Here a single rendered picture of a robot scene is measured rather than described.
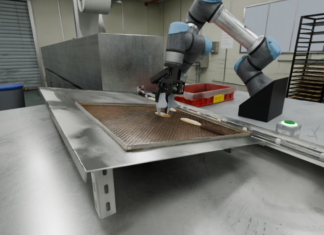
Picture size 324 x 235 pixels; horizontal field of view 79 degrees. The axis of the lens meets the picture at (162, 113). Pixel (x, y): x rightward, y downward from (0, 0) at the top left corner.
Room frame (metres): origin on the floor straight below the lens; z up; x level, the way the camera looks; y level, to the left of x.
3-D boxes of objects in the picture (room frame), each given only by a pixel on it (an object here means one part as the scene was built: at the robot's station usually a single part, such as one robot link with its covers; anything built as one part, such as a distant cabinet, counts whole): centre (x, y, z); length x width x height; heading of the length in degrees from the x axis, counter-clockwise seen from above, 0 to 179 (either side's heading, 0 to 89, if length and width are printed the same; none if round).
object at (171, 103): (0.82, -0.04, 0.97); 0.06 x 0.03 x 0.09; 41
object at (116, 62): (3.35, 1.44, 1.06); 4.40 x 0.55 x 0.48; 35
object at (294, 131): (0.77, -0.53, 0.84); 0.08 x 0.08 x 0.11; 35
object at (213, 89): (1.52, -0.30, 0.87); 0.49 x 0.34 x 0.10; 126
